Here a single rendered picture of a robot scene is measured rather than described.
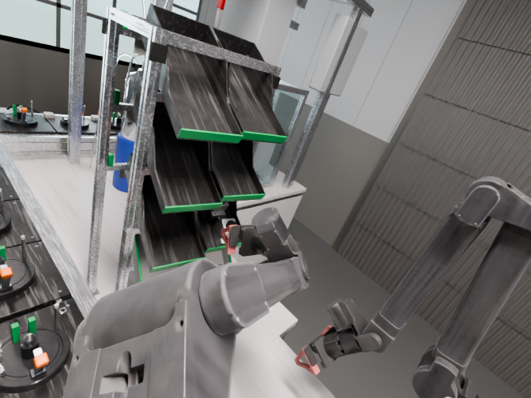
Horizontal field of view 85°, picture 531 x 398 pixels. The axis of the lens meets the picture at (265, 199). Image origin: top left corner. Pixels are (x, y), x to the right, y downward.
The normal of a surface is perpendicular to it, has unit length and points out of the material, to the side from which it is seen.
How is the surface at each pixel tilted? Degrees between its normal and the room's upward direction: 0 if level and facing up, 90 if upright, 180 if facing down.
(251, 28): 90
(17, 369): 0
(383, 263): 90
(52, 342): 0
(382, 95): 90
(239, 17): 90
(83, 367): 48
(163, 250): 25
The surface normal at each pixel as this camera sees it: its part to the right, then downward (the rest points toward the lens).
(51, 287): 0.32, -0.84
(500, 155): -0.66, 0.13
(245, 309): 0.91, -0.37
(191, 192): 0.54, -0.54
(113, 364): -0.39, -0.56
